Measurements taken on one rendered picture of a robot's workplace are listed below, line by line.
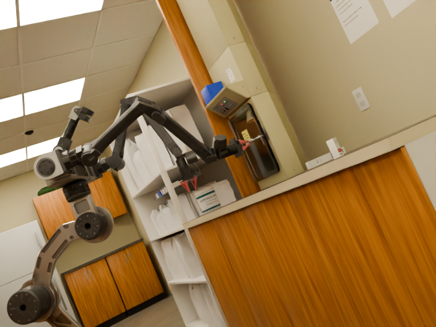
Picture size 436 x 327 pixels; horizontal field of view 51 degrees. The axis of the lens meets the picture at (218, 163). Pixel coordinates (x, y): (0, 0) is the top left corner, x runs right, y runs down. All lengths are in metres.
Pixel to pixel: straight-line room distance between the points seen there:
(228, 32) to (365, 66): 0.74
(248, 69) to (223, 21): 0.29
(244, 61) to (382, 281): 1.36
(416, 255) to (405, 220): 0.12
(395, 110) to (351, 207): 0.80
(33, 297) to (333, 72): 1.95
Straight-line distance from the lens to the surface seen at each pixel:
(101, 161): 2.77
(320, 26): 2.58
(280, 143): 2.44
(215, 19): 2.58
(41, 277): 2.74
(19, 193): 7.73
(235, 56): 2.52
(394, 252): 1.62
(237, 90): 2.43
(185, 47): 2.87
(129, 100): 2.79
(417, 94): 2.26
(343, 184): 1.66
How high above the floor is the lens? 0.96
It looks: 5 degrees up
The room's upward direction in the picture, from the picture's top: 24 degrees counter-clockwise
